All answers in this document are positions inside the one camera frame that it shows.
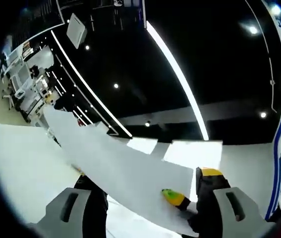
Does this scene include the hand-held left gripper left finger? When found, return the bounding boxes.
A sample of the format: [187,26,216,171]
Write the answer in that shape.
[37,171,109,238]

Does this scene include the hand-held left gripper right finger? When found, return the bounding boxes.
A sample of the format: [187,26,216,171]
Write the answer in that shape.
[188,167,266,238]

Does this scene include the narrow window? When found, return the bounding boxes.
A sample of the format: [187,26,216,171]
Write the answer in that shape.
[126,137,158,154]

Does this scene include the white table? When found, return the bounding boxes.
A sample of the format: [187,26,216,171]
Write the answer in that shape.
[0,122,200,238]

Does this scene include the long ceiling light strip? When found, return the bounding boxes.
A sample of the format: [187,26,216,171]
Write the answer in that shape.
[146,21,209,141]

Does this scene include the thin ceiling conduit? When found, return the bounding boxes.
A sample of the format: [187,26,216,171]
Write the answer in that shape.
[245,0,278,113]

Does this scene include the thin ceiling light strip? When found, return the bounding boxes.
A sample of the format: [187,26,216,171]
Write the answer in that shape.
[51,30,133,137]

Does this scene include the ceiling air conditioner unit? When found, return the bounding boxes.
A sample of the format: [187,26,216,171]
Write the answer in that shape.
[66,12,88,50]

